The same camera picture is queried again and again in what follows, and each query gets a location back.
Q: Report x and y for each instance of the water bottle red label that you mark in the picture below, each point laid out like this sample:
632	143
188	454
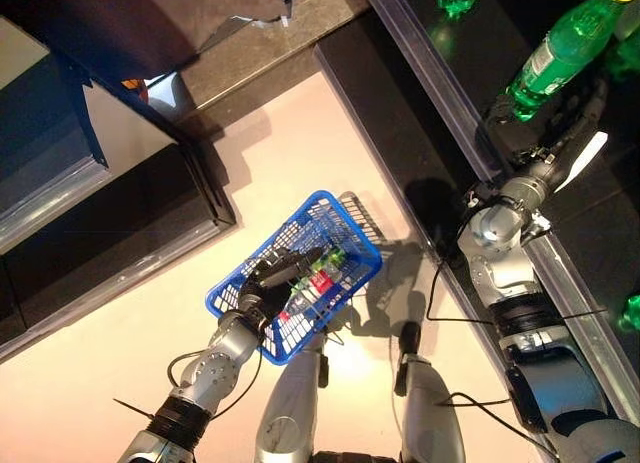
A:
320	283

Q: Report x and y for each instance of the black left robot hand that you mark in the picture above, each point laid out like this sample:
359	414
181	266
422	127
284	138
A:
270	288

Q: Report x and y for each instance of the silver robot leg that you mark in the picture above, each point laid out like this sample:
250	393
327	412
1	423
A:
425	408
295	408

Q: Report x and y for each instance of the black side shelf unit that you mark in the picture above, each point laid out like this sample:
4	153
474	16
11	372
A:
125	223

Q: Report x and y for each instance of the silver left robot leg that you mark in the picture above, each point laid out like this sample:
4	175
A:
295	408

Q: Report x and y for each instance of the black shelf base plinth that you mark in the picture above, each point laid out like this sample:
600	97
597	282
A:
390	113

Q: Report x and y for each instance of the small orange object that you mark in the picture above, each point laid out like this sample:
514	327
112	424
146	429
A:
136	85

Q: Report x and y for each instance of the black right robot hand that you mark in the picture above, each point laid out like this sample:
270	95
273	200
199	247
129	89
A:
565	138

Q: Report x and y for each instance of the blue plastic shopping basket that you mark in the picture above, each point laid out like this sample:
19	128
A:
324	196

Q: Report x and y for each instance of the black drink shelf clear rail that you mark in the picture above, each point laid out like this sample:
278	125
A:
480	68

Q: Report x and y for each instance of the silver right robot leg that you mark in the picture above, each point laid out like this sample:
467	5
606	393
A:
425	408

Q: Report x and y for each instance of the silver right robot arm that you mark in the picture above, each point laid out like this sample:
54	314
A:
500	263

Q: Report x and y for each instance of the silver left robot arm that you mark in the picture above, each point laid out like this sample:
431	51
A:
215	373

